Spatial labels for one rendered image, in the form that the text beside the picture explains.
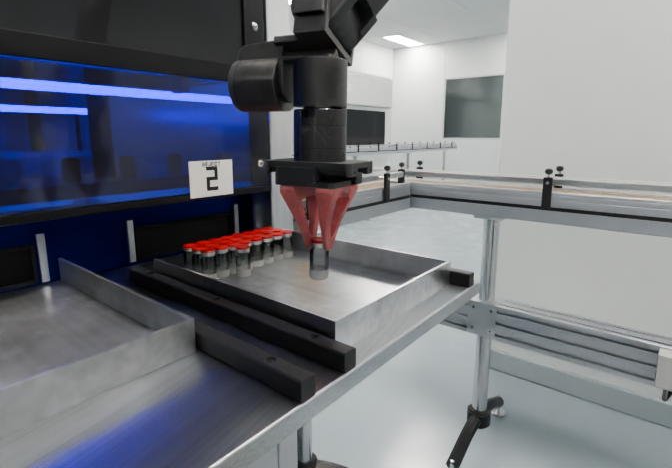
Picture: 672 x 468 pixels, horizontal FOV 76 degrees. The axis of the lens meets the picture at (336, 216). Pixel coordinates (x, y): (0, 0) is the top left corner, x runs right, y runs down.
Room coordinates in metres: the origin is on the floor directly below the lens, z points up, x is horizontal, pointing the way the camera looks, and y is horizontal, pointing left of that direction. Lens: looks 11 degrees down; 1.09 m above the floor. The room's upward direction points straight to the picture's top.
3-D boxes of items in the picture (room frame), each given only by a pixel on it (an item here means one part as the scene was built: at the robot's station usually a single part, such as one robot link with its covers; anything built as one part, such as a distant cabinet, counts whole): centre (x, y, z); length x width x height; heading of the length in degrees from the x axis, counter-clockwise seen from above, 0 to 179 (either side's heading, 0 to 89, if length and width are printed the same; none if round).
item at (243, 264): (0.62, 0.14, 0.90); 0.02 x 0.02 x 0.05
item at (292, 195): (0.47, 0.02, 1.01); 0.07 x 0.07 x 0.09; 64
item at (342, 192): (0.47, 0.02, 1.01); 0.07 x 0.07 x 0.09; 64
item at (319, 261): (0.47, 0.02, 0.95); 0.02 x 0.02 x 0.04
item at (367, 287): (0.59, 0.05, 0.90); 0.34 x 0.26 x 0.04; 51
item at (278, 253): (0.66, 0.14, 0.90); 0.18 x 0.02 x 0.05; 141
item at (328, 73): (0.47, 0.02, 1.14); 0.07 x 0.06 x 0.07; 67
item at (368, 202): (1.24, 0.00, 0.92); 0.69 x 0.16 x 0.16; 141
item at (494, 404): (1.37, -0.51, 0.07); 0.50 x 0.08 x 0.14; 141
